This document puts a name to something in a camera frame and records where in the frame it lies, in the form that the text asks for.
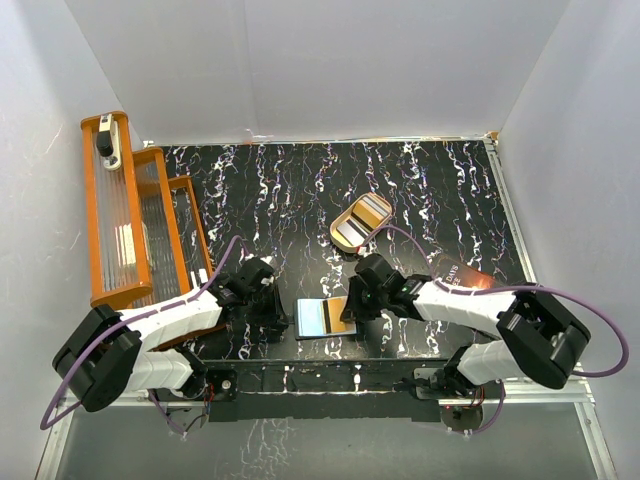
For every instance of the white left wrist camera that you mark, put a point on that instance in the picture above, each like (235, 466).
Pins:
(268, 271)

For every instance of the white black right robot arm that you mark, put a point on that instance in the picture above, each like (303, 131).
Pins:
(533, 334)

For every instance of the white magnetic stripe card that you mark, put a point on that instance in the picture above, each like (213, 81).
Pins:
(351, 234)

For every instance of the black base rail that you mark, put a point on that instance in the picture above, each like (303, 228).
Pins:
(231, 391)

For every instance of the orange tiered acrylic rack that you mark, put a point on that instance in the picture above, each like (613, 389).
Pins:
(144, 230)

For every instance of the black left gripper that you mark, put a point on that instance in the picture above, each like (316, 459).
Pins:
(275, 315)

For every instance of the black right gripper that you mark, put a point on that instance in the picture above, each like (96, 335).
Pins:
(354, 310)

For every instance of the blue credit card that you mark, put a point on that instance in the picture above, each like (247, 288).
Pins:
(321, 318)

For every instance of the white stack of cards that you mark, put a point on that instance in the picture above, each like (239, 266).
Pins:
(369, 213)

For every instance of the white device on rack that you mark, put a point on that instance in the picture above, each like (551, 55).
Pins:
(108, 143)

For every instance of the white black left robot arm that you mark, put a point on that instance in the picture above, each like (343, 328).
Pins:
(112, 352)

